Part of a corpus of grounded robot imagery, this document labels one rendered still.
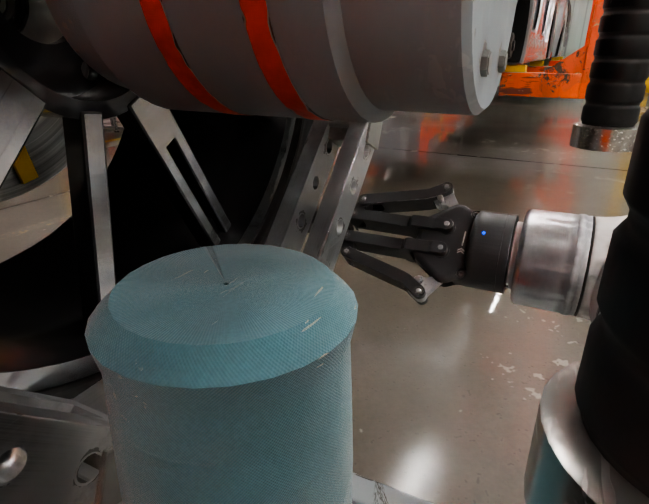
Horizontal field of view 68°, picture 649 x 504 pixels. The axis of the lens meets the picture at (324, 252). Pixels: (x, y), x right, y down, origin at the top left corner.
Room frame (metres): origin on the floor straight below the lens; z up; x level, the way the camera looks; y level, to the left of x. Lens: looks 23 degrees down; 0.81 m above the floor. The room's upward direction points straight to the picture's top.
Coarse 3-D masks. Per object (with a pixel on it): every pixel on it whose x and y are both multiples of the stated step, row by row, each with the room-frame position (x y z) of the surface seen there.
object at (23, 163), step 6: (24, 150) 0.43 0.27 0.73; (18, 156) 0.43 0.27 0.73; (24, 156) 0.43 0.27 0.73; (18, 162) 0.43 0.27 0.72; (24, 162) 0.43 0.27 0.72; (30, 162) 0.44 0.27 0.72; (18, 168) 0.42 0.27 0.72; (24, 168) 0.43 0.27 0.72; (30, 168) 0.43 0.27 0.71; (18, 174) 0.42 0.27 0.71; (24, 174) 0.43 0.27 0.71; (30, 174) 0.43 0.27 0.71; (36, 174) 0.44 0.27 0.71; (24, 180) 0.43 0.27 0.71; (30, 180) 0.43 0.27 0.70
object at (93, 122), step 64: (0, 64) 0.28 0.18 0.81; (64, 64) 0.36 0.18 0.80; (0, 128) 0.27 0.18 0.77; (64, 128) 0.33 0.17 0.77; (128, 128) 0.37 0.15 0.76; (192, 128) 0.57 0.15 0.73; (256, 128) 0.53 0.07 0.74; (128, 192) 0.54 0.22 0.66; (192, 192) 0.41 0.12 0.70; (256, 192) 0.48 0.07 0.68; (64, 256) 0.45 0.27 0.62; (128, 256) 0.44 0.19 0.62; (0, 320) 0.32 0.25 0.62; (64, 320) 0.33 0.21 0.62; (0, 384) 0.22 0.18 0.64; (64, 384) 0.26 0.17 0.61
